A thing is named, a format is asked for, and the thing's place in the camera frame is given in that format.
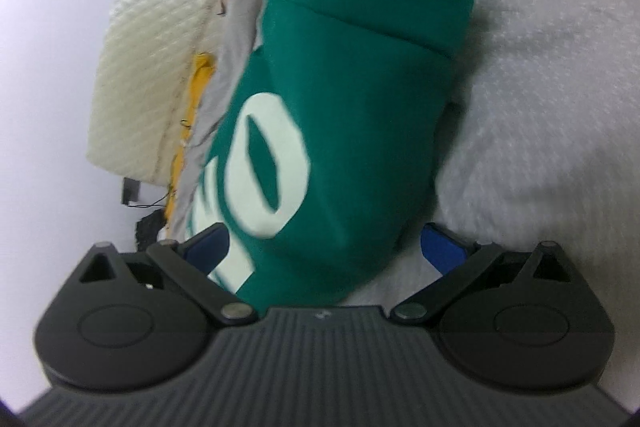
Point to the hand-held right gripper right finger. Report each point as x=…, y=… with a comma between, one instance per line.
x=442, y=249

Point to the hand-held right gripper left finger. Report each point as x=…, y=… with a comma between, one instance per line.
x=206, y=246

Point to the green sweatshirt with white print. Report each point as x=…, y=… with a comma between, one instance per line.
x=360, y=107

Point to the black dark cloth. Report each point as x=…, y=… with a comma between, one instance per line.
x=150, y=229

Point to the yellow cloth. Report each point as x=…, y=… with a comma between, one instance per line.
x=200, y=82

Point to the grey textured bed sheet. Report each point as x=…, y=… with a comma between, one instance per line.
x=550, y=107

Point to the cream quilted mattress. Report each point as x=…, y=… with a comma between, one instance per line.
x=160, y=32

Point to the grey wall adapter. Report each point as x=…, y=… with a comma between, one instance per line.
x=131, y=191

